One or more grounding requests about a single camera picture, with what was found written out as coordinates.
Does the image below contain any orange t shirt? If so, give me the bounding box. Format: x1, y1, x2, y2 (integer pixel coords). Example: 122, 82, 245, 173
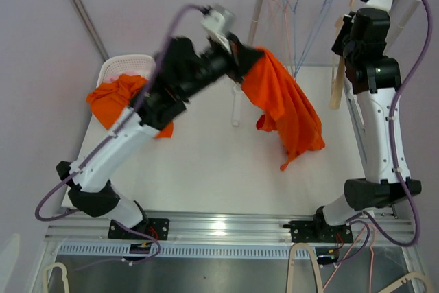
241, 47, 325, 171
86, 75, 147, 130

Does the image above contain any beige hanger bottom left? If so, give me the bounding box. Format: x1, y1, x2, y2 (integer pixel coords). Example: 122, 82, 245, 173
41, 261, 71, 293

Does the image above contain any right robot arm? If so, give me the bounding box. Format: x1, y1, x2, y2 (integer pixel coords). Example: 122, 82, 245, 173
312, 8, 422, 242

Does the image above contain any lavender blue wire hanger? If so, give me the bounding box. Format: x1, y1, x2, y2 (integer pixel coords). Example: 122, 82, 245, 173
294, 0, 333, 80

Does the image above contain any beige hanger on floor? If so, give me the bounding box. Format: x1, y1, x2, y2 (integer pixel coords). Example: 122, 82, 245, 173
285, 243, 324, 293

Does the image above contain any aluminium mounting rail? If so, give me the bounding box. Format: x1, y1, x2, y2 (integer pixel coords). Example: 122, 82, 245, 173
44, 207, 420, 260

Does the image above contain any light pink t shirt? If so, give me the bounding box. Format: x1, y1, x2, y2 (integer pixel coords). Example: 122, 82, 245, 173
102, 70, 141, 83

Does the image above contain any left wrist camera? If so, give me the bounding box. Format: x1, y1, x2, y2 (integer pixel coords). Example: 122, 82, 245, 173
201, 4, 235, 52

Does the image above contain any beige plastic hanger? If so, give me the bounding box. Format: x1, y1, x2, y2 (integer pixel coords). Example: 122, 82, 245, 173
329, 0, 355, 110

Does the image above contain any beige hanger bottom right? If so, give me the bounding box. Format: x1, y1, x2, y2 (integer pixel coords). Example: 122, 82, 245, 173
379, 272, 434, 293

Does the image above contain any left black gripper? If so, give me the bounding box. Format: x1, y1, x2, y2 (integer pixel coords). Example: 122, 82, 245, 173
178, 31, 263, 100

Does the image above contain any pink hanger on floor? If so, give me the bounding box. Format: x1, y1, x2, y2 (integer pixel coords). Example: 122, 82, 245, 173
323, 220, 377, 291

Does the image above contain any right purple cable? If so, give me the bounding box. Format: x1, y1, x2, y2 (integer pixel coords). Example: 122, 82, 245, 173
363, 0, 431, 247

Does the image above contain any white perforated plastic basket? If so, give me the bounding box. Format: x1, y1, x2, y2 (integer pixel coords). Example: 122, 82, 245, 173
96, 54, 156, 87

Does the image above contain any pink wire hanger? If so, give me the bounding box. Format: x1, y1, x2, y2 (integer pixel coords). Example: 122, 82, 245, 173
268, 0, 296, 77

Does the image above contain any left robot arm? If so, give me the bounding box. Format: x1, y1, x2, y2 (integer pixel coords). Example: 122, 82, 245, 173
56, 34, 263, 239

